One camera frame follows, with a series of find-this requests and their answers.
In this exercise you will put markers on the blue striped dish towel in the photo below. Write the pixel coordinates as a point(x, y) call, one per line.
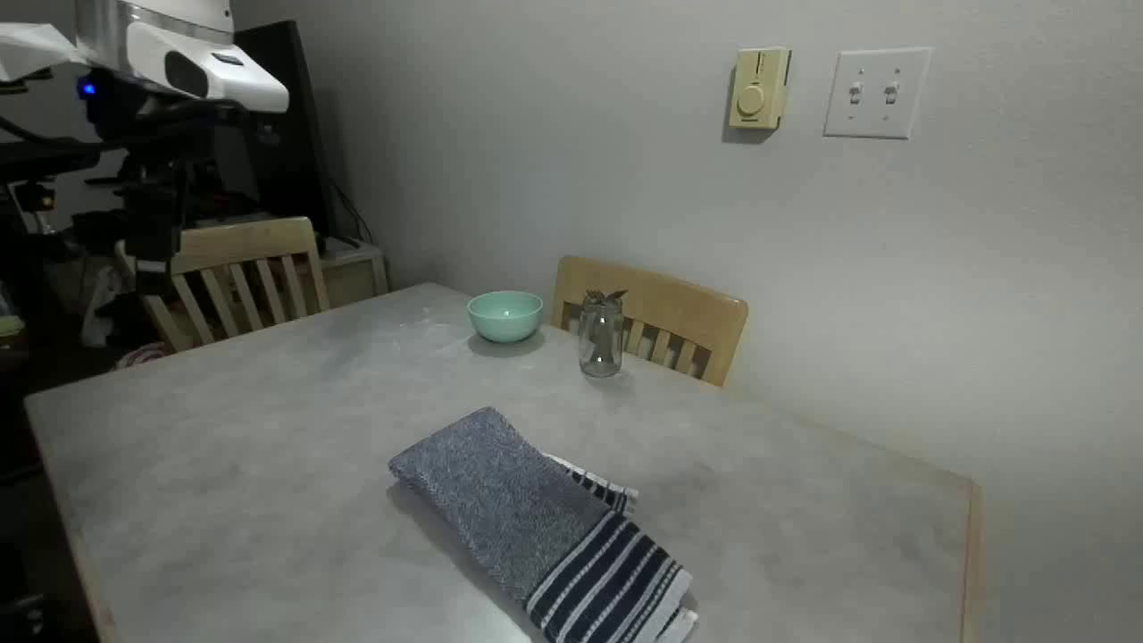
point(500, 501)

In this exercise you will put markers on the clear glass jar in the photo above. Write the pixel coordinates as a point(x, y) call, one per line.
point(601, 343)

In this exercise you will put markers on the metal utensil in jar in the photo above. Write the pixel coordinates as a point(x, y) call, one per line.
point(607, 298)

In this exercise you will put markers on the teal ceramic bowl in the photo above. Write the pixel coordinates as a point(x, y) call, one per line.
point(504, 315)

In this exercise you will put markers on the wooden chair with cutout backrest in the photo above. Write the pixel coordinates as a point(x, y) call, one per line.
point(689, 314)

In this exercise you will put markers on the small wooden box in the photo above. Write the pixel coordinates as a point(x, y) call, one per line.
point(356, 274)

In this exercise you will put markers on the tall black panel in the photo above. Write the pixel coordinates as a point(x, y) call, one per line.
point(291, 145)

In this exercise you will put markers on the wooden chair with slatted backrest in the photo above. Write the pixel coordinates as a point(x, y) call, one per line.
point(244, 245)

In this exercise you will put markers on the yellowed wall dimmer dial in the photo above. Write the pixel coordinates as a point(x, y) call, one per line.
point(758, 91)

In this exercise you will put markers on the white double light switch plate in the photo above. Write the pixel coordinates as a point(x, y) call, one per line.
point(875, 91)

